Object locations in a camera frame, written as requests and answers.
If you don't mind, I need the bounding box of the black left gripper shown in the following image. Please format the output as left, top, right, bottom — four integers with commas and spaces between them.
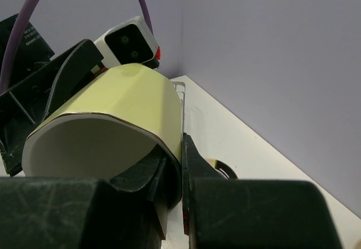
1, 39, 103, 176

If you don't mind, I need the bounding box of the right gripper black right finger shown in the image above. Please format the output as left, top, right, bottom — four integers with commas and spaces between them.
181, 133, 228, 235

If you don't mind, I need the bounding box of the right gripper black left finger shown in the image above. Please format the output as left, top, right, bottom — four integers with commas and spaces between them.
110, 147, 169, 238

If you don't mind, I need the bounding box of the yellow ceramic mug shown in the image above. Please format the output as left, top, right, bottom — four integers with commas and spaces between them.
21, 62, 183, 213

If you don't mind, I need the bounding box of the beige plate green spot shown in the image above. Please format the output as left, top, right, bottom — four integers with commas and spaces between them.
205, 159, 238, 180

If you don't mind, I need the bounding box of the beige patterned plate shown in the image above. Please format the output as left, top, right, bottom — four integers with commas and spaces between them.
353, 239, 361, 249

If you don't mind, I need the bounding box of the wire dish rack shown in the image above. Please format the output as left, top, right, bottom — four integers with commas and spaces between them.
172, 81, 186, 133

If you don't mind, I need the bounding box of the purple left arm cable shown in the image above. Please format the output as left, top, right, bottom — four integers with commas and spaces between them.
0, 0, 155, 91

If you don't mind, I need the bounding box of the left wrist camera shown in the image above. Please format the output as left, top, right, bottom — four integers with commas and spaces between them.
94, 16, 160, 69

